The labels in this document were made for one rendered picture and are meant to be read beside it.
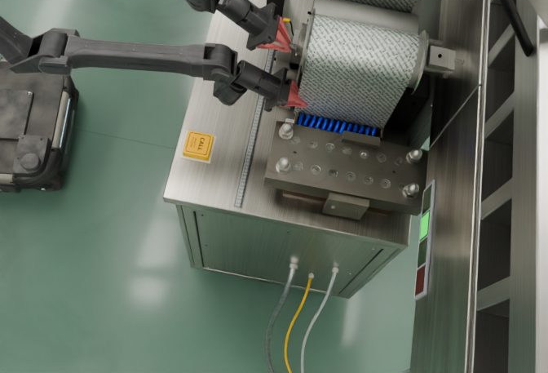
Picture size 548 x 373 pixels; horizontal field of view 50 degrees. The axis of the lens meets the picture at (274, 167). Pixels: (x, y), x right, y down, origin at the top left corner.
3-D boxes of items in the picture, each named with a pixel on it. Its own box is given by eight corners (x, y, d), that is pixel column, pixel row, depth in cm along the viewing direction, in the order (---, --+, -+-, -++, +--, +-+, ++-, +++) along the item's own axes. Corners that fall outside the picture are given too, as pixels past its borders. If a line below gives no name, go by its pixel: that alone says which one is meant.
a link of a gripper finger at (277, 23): (276, 67, 136) (247, 46, 130) (281, 42, 139) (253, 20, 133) (298, 58, 131) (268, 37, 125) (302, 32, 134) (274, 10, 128)
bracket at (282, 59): (271, 90, 168) (280, 25, 139) (293, 94, 168) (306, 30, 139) (267, 104, 166) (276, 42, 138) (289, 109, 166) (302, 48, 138)
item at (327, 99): (293, 112, 153) (302, 74, 135) (382, 129, 152) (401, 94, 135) (293, 113, 152) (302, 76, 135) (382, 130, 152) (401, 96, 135)
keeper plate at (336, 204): (323, 206, 154) (329, 191, 144) (360, 213, 154) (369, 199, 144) (321, 215, 153) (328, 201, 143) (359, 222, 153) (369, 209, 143)
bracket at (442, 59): (428, 49, 132) (430, 43, 130) (453, 54, 132) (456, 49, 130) (426, 67, 130) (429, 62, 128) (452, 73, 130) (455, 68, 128)
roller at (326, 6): (311, 15, 152) (317, -16, 141) (406, 33, 152) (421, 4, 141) (303, 52, 148) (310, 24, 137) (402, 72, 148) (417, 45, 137)
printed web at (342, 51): (311, 19, 178) (341, -119, 131) (386, 34, 177) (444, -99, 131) (289, 131, 162) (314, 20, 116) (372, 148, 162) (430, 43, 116)
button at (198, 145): (188, 133, 160) (188, 129, 158) (214, 138, 160) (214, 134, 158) (183, 156, 158) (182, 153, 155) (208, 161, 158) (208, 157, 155)
